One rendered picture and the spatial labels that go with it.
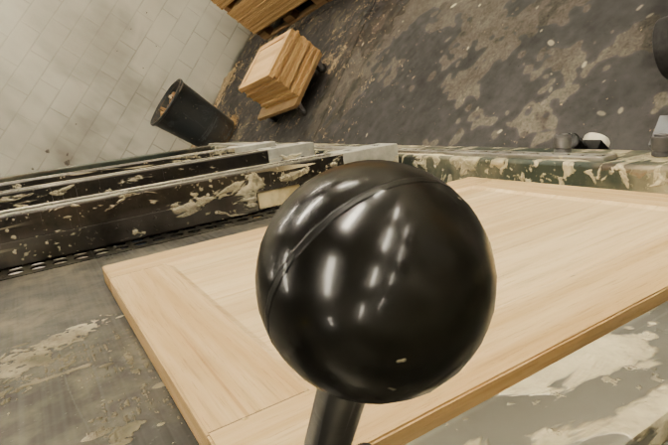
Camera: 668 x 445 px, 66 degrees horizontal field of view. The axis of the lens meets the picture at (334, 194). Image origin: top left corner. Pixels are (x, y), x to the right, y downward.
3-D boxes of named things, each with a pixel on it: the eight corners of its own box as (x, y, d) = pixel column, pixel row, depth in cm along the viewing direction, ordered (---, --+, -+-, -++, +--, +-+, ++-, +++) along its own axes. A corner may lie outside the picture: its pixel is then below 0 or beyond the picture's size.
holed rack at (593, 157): (616, 158, 68) (616, 153, 68) (603, 162, 67) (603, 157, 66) (215, 143, 209) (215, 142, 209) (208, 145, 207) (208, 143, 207)
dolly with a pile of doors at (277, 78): (334, 59, 395) (293, 25, 375) (308, 116, 379) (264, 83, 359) (292, 77, 445) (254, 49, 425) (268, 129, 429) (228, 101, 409)
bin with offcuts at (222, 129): (246, 111, 498) (187, 72, 466) (223, 157, 482) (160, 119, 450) (224, 120, 540) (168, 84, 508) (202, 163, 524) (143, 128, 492)
